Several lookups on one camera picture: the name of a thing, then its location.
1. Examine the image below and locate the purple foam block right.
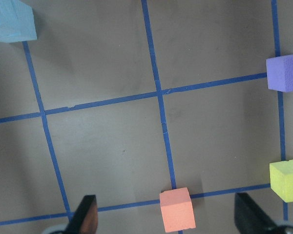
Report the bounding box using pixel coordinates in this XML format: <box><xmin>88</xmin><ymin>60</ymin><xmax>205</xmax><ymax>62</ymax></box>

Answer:
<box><xmin>266</xmin><ymin>55</ymin><xmax>293</xmax><ymax>92</ymax></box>

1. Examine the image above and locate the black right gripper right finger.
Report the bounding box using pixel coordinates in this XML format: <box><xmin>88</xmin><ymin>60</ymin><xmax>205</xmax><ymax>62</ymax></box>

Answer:
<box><xmin>234</xmin><ymin>193</ymin><xmax>279</xmax><ymax>234</ymax></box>

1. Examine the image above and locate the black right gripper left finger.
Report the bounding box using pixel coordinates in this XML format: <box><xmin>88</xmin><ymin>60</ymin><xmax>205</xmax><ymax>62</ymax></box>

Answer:
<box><xmin>65</xmin><ymin>195</ymin><xmax>98</xmax><ymax>234</ymax></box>

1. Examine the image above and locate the yellow foam block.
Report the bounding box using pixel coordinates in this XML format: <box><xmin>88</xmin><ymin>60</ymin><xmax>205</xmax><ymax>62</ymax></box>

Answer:
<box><xmin>269</xmin><ymin>159</ymin><xmax>293</xmax><ymax>203</ymax></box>

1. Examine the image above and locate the orange foam block near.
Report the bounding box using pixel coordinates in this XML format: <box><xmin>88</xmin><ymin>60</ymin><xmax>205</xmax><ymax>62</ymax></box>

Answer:
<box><xmin>159</xmin><ymin>187</ymin><xmax>196</xmax><ymax>233</ymax></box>

